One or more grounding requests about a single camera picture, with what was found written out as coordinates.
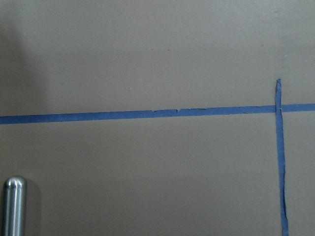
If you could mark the steel muddler black tip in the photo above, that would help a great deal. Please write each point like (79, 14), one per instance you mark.
(14, 202)

